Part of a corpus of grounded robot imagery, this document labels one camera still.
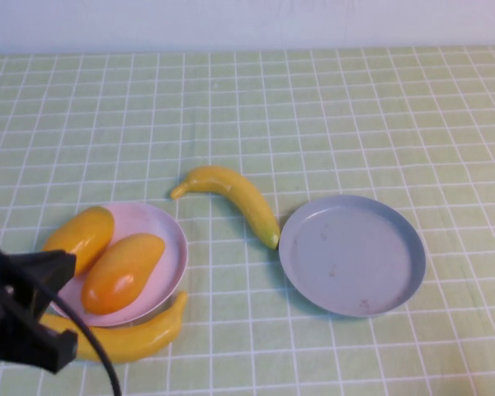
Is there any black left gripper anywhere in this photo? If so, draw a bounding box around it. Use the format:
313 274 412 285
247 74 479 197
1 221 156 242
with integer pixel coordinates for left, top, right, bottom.
0 237 80 375

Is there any yellow plastic mango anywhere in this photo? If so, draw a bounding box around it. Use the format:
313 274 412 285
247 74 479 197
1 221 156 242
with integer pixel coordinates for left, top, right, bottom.
42 205 116 277

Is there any orange tinted plastic mango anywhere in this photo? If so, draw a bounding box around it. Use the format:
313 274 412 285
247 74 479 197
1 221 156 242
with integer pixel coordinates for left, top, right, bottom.
81 233 167 315

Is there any yellow plastic banana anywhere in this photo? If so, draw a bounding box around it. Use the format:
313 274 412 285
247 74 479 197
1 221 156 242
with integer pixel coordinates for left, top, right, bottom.
39 290 190 365
170 165 281 250

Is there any pink round plate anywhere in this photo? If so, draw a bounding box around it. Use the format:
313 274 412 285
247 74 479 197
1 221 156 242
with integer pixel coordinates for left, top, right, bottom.
49 201 190 328

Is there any blue-grey round plate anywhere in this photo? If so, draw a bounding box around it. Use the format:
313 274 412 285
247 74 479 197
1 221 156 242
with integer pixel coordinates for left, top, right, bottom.
278 195 427 318

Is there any green checkered tablecloth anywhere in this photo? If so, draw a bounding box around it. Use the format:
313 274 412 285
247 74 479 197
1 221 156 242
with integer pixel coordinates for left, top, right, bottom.
0 44 495 396

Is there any black left camera cable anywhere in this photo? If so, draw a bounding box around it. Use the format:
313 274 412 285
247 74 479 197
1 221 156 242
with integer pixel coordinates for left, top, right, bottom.
24 271 123 396

